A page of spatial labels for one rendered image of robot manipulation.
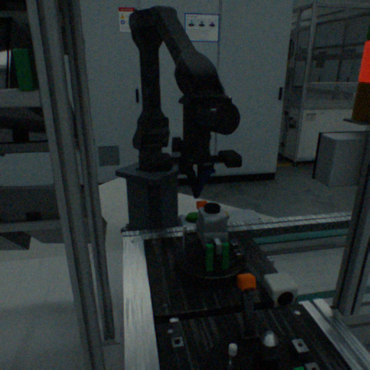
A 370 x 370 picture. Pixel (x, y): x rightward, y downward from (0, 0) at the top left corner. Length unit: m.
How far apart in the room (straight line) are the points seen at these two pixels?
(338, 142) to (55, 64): 0.35
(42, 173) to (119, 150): 0.86
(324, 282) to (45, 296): 0.59
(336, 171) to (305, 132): 4.27
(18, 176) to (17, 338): 3.17
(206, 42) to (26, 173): 2.34
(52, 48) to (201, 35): 3.30
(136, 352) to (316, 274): 0.42
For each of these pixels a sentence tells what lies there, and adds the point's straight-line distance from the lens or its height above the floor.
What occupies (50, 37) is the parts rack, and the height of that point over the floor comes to 1.35.
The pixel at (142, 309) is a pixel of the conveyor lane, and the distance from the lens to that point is 0.55.
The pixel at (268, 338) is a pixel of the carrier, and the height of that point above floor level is 1.05.
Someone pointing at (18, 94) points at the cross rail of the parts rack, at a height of 1.31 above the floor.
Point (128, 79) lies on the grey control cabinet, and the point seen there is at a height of 1.21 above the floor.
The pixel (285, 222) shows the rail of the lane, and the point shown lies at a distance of 0.85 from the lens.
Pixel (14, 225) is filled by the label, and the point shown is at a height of 1.11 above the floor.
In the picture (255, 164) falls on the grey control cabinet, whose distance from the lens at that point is 3.92.
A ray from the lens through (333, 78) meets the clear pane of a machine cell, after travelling 4.83.
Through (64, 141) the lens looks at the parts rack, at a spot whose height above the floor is 1.27.
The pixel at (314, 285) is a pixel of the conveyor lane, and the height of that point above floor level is 0.92.
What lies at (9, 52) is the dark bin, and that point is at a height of 1.34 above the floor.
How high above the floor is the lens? 1.33
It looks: 22 degrees down
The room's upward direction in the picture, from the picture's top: straight up
